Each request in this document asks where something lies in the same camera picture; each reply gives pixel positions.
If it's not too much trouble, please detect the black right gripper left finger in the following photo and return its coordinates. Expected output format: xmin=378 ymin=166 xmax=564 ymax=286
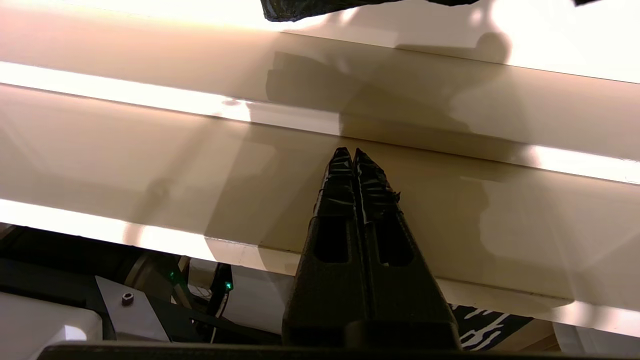
xmin=282 ymin=147 xmax=372 ymax=347

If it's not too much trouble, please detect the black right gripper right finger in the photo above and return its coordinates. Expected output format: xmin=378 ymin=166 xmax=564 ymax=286
xmin=353 ymin=148 xmax=462 ymax=349

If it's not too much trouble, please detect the wide cream ribbed drawer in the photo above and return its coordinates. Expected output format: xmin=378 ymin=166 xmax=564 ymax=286
xmin=0 ymin=0 xmax=640 ymax=338

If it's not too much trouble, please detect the black umbrella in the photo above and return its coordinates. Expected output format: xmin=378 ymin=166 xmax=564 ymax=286
xmin=260 ymin=0 xmax=601 ymax=23

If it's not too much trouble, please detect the grey black robot base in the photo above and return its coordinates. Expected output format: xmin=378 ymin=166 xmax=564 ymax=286
xmin=0 ymin=222 xmax=301 ymax=348

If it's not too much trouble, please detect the white black zebra rug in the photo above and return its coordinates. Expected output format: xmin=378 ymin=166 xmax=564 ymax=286
xmin=450 ymin=302 xmax=535 ymax=351

